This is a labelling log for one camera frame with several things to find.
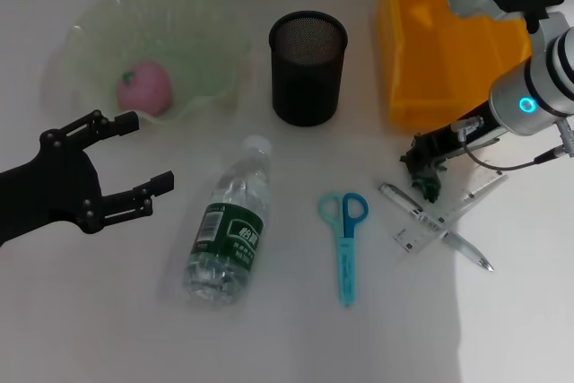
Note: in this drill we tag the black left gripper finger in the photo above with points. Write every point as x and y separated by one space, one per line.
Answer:
130 201
103 127

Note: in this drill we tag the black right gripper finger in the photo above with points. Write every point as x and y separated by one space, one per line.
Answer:
423 150
411 167

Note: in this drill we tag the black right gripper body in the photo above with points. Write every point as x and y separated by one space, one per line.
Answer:
466 134

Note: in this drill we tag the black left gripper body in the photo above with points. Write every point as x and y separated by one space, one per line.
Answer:
45 190

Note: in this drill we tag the pink peach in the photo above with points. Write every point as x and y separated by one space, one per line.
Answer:
145 87

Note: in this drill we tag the clear green-label water bottle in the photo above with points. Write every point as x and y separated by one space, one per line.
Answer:
233 244

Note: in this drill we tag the blue and teal scissors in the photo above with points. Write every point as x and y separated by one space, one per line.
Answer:
347 262

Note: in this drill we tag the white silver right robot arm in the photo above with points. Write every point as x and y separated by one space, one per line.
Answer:
533 82

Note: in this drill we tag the clear ballpoint pen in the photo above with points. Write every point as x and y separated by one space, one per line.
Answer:
401 198

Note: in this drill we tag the transparent plastic ruler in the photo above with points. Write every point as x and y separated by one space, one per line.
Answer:
480 192

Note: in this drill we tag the translucent green fruit plate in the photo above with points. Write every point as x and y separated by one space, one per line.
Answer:
179 33

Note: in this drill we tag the black mesh pen holder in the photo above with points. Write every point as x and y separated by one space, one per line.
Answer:
307 82

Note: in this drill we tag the yellow plastic bin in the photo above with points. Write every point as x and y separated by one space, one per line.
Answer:
430 55

